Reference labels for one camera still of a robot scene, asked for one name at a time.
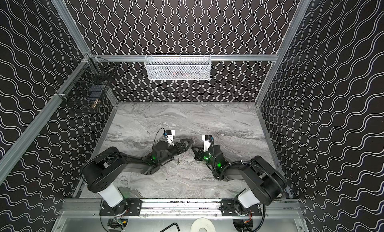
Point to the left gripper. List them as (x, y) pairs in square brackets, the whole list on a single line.
[(176, 146)]

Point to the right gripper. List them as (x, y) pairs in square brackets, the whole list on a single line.
[(202, 154)]

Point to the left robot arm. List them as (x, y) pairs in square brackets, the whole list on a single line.
[(100, 172)]

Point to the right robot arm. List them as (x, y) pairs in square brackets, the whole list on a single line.
[(265, 183)]

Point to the black allen key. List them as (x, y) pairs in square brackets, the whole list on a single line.
[(170, 226)]

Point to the white tape roll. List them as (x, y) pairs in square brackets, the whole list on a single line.
[(202, 224)]

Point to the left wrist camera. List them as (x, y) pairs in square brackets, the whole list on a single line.
[(169, 135)]

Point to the white mesh wall basket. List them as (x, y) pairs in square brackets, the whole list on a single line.
[(178, 66)]

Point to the black wire wall basket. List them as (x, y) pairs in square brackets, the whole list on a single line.
[(88, 92)]

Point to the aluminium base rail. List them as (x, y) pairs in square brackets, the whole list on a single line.
[(175, 209)]

